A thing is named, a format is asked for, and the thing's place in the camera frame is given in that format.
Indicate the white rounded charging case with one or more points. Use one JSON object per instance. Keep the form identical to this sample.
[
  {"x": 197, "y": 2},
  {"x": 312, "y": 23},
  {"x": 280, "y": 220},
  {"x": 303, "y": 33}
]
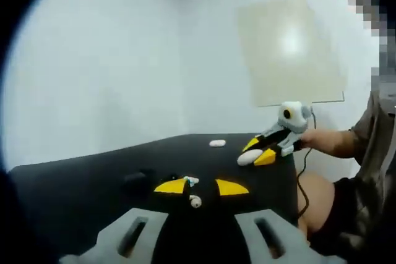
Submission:
[{"x": 217, "y": 143}]

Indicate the beige wall panel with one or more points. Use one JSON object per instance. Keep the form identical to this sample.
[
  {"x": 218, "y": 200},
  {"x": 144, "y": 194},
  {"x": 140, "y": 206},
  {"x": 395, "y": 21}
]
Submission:
[{"x": 294, "y": 60}]

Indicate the person's right hand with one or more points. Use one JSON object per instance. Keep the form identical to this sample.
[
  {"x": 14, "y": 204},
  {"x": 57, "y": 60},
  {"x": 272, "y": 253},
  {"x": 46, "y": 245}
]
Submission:
[{"x": 313, "y": 140}]

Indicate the black charging case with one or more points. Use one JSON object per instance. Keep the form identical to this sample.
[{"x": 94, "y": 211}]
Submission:
[{"x": 136, "y": 180}]

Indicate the person's right leg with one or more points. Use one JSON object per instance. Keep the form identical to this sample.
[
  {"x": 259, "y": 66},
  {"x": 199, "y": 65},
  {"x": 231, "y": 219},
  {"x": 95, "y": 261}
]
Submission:
[{"x": 318, "y": 196}]

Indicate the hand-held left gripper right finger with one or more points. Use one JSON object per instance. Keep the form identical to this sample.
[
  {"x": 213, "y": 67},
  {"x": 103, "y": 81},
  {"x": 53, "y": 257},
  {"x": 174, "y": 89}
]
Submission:
[{"x": 294, "y": 245}]

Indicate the teal and white earphone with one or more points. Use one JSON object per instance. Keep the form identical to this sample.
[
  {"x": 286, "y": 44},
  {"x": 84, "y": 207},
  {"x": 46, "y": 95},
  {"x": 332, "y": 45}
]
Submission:
[
  {"x": 190, "y": 180},
  {"x": 195, "y": 202}
]

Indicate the person's black shorts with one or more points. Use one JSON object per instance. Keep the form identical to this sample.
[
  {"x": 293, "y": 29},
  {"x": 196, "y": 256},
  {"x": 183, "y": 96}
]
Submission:
[{"x": 346, "y": 208}]

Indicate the white oval charging case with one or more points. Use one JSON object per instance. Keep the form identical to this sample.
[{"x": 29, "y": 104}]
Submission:
[{"x": 247, "y": 157}]

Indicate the person's olive shirt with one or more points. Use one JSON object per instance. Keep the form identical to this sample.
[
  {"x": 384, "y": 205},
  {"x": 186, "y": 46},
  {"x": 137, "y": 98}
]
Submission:
[{"x": 374, "y": 140}]

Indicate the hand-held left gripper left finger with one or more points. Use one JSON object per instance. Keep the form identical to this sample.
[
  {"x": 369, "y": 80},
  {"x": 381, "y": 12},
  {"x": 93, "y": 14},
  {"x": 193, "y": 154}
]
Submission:
[{"x": 105, "y": 245}]

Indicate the black earphone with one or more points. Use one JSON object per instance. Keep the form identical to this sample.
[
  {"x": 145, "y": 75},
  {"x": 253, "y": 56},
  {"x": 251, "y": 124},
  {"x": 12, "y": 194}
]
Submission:
[{"x": 171, "y": 177}]

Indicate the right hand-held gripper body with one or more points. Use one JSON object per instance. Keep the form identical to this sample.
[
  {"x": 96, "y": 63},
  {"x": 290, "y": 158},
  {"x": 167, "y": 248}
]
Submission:
[{"x": 294, "y": 118}]

